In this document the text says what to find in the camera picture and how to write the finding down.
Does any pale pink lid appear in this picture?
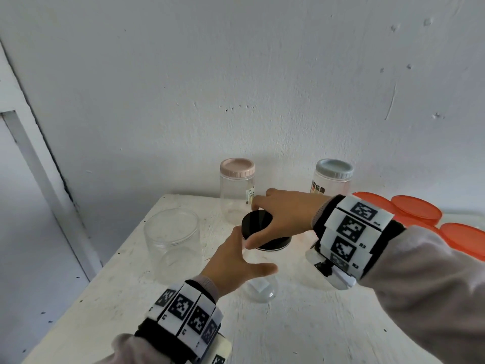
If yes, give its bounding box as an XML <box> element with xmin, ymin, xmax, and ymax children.
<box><xmin>220</xmin><ymin>158</ymin><xmax>256</xmax><ymax>178</ymax></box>

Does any large orange lid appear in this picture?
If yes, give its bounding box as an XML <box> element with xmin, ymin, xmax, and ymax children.
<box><xmin>398</xmin><ymin>215</ymin><xmax>440</xmax><ymax>234</ymax></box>

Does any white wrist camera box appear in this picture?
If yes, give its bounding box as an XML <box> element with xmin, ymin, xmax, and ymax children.
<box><xmin>197</xmin><ymin>335</ymin><xmax>232</xmax><ymax>364</ymax></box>
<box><xmin>305</xmin><ymin>242</ymin><xmax>358</xmax><ymax>291</ymax></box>

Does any person's right forearm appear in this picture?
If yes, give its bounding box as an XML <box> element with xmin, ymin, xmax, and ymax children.
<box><xmin>360</xmin><ymin>225</ymin><xmax>485</xmax><ymax>364</ymax></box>

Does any light blue lid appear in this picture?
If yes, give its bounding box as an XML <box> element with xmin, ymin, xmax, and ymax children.
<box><xmin>315</xmin><ymin>159</ymin><xmax>354</xmax><ymax>181</ymax></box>

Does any person's left hand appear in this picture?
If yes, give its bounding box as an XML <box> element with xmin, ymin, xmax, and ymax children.
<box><xmin>200</xmin><ymin>225</ymin><xmax>279</xmax><ymax>299</ymax></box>

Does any tall transparent labelled jar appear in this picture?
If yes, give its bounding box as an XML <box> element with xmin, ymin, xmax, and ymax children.
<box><xmin>242</xmin><ymin>248</ymin><xmax>279</xmax><ymax>304</ymax></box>

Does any rounded transparent jar yellow label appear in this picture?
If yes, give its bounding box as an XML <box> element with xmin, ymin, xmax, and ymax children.
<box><xmin>220</xmin><ymin>174</ymin><xmax>255</xmax><ymax>225</ymax></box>

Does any person's left forearm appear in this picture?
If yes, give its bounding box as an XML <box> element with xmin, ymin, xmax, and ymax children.
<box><xmin>96</xmin><ymin>333</ymin><xmax>190</xmax><ymax>364</ymax></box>

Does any white panelled door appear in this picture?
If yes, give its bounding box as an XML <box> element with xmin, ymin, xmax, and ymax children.
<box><xmin>0</xmin><ymin>43</ymin><xmax>103</xmax><ymax>364</ymax></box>

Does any black white marker wristband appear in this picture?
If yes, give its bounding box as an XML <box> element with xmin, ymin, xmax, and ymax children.
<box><xmin>134</xmin><ymin>279</ymin><xmax>224</xmax><ymax>359</ymax></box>
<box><xmin>312</xmin><ymin>194</ymin><xmax>405</xmax><ymax>280</ymax></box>

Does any large black lid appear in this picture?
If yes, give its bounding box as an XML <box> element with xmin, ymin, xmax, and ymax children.
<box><xmin>241</xmin><ymin>209</ymin><xmax>293</xmax><ymax>251</ymax></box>

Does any person's right hand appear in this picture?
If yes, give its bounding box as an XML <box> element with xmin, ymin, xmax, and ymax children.
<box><xmin>244</xmin><ymin>188</ymin><xmax>334</xmax><ymax>250</ymax></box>

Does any large transparent jar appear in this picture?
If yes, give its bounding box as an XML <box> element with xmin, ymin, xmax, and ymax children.
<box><xmin>143</xmin><ymin>208</ymin><xmax>202</xmax><ymax>286</ymax></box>

